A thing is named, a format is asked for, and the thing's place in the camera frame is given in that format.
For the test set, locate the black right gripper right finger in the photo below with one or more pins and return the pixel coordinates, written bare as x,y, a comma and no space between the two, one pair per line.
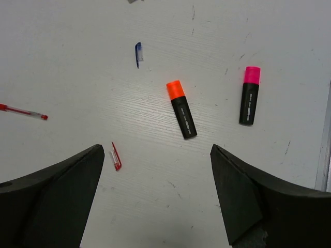
261,210

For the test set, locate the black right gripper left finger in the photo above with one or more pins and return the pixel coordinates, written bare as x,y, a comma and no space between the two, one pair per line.
50,207

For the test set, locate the red pen cap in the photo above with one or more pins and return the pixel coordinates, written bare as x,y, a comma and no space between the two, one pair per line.
115,158

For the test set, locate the red gel pen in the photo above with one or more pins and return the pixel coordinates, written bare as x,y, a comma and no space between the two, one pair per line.
6,108

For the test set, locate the pink cap black highlighter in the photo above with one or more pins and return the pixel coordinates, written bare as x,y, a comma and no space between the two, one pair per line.
249,95

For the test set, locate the orange cap black highlighter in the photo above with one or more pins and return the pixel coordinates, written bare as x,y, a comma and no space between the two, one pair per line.
181,109

